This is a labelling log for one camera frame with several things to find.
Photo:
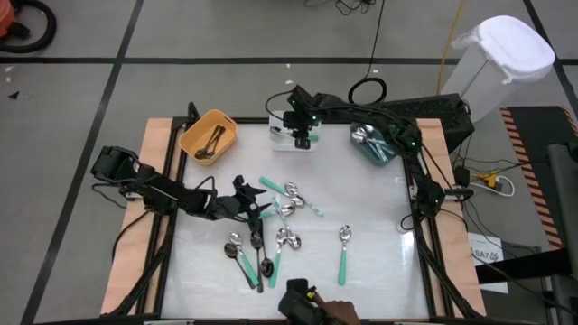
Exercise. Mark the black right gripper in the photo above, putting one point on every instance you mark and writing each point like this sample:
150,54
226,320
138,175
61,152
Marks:
300,119

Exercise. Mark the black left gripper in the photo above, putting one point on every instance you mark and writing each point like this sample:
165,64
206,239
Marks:
228,207

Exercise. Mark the black spoon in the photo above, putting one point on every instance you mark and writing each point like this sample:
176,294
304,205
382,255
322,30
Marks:
200,155
230,251
209,155
256,241
267,267
213,139

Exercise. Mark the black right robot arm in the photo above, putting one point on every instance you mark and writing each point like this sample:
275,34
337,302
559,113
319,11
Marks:
334,104

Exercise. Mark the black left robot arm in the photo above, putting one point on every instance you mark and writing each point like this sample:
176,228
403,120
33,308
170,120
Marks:
158,192

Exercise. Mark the white plastic bin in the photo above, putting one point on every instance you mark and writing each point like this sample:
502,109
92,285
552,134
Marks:
280,144

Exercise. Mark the dark teal plastic bin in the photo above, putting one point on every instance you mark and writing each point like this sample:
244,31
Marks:
372,152

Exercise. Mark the orange plastic bin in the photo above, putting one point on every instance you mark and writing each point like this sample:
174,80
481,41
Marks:
194,135

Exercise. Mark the black handheld device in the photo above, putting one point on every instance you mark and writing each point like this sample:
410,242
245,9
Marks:
295,307

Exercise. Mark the tan wooden side board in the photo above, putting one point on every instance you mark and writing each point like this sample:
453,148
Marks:
433,135
155,133

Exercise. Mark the black computer case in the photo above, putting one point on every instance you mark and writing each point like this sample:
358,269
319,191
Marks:
438,113

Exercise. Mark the person's hand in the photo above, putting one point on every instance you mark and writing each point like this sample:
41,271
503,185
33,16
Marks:
338,312

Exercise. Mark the black power adapter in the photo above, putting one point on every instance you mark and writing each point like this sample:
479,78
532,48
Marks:
461,175

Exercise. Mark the yellow power plug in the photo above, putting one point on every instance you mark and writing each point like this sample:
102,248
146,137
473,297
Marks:
491,180

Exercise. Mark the white paper sheet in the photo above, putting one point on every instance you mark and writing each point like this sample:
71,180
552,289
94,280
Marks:
481,241

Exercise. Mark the white lidded trash bin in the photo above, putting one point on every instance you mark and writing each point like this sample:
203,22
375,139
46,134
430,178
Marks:
510,49

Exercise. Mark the black hazard-striped mat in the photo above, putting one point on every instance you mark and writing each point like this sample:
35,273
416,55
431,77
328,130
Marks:
533,131

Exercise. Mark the black metal beam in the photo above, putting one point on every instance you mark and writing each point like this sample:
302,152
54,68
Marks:
519,270

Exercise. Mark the black scrap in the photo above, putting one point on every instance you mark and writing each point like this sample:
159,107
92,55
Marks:
13,95

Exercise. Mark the orange vacuum cleaner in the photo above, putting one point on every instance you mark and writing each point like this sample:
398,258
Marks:
4,18

